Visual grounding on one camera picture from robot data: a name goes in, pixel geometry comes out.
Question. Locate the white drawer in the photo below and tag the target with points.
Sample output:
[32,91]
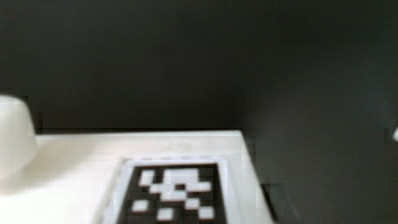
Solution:
[125,178]

